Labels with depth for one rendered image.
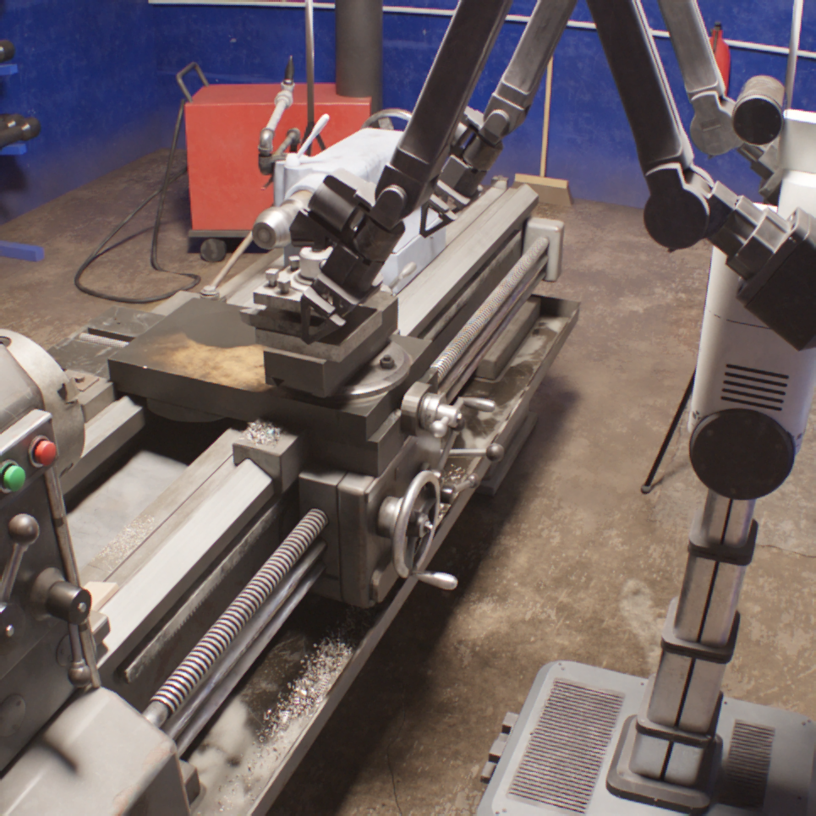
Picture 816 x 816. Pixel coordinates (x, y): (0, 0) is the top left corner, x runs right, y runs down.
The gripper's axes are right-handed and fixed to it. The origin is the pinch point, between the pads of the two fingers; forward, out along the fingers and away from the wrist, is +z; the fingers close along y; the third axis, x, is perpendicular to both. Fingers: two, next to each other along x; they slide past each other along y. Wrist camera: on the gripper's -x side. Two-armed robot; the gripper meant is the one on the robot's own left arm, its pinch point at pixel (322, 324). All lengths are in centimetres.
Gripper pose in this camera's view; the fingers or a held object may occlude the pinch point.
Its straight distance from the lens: 145.8
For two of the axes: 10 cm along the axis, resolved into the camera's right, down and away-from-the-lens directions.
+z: -4.7, 6.6, 5.8
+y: -3.8, 4.5, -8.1
